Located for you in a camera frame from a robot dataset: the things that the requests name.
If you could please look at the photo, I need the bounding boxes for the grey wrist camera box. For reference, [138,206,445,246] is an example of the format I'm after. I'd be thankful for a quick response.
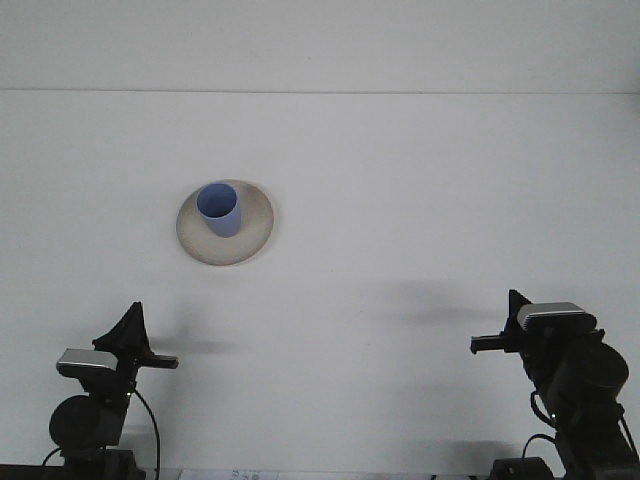
[516,301,599,334]
[55,348,120,374]

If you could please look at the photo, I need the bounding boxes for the white printed paper sheet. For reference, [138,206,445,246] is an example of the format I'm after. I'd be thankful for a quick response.
[177,468,281,480]

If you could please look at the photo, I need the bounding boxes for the pale blue cup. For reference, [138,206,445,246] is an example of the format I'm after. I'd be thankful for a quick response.
[195,182,244,240]

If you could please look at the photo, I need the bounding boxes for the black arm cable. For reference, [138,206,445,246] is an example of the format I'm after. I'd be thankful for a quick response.
[130,388,161,476]
[529,392,557,430]

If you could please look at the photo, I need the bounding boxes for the pale round plate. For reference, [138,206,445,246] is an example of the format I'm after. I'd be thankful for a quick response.
[175,178,276,268]

